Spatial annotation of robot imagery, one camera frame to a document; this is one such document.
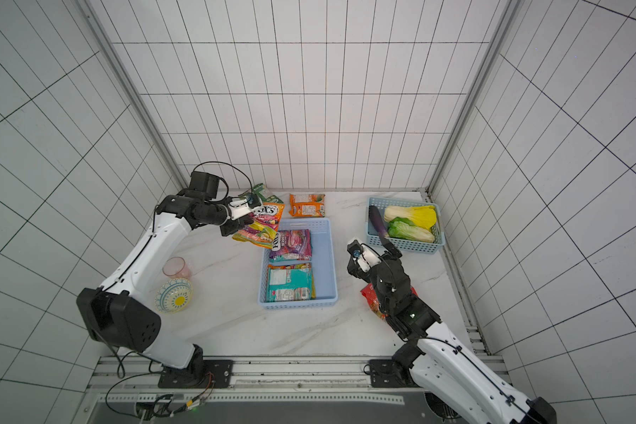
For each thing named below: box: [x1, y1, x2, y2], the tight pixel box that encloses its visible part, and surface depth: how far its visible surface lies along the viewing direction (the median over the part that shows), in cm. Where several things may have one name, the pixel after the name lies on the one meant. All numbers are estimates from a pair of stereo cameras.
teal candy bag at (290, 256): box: [269, 252, 313, 264], surface depth 97 cm
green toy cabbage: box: [387, 216, 436, 243], surface depth 99 cm
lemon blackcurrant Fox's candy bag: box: [232, 202, 285, 250], surface depth 81 cm
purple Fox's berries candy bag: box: [269, 228, 313, 261], surface depth 97 cm
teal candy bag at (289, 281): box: [266, 262, 312, 303], surface depth 89 cm
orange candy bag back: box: [287, 193, 326, 218], surface depth 113 cm
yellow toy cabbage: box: [383, 204, 438, 230], surface depth 102 cm
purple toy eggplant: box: [368, 204, 388, 235], surface depth 107 cm
